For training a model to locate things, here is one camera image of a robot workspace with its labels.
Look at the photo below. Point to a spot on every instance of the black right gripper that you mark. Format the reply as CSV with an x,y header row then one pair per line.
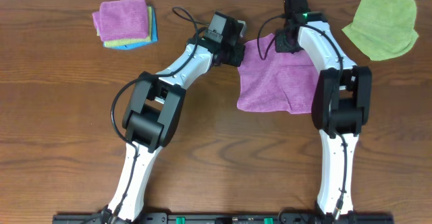
x,y
280,47

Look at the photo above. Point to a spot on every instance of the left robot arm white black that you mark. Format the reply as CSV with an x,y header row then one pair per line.
x,y
153,112

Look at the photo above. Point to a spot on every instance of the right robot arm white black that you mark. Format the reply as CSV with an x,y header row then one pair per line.
x,y
340,106

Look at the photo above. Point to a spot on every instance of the folded blue cloth in stack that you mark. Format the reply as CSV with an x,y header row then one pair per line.
x,y
133,43

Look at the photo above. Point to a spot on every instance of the green microfiber cloth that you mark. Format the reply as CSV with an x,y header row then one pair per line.
x,y
383,29

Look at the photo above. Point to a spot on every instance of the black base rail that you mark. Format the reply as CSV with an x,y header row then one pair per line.
x,y
286,218

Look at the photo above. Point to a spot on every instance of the folded purple cloth on stack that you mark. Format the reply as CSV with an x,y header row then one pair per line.
x,y
122,19

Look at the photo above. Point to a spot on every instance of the purple microfiber cloth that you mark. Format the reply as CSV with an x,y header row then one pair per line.
x,y
282,82

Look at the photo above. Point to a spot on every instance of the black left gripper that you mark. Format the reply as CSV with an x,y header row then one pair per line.
x,y
239,51

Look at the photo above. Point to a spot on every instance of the folded yellow-green cloth in stack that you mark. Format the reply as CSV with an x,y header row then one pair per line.
x,y
125,26

